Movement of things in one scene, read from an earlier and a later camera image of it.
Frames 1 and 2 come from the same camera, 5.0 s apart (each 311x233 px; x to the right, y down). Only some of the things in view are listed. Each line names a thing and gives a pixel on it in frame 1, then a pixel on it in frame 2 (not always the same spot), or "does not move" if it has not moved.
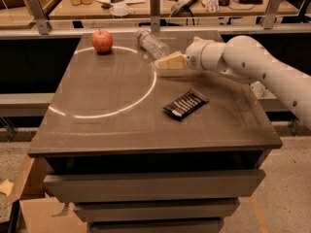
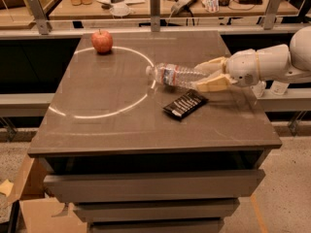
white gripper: x=193 y=56 → x=242 y=69
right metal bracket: x=269 y=19 does not move
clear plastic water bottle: x=149 y=43 → x=173 y=74
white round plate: x=119 y=10 does not move
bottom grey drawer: x=156 y=225 does not move
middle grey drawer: x=158 y=210 does not move
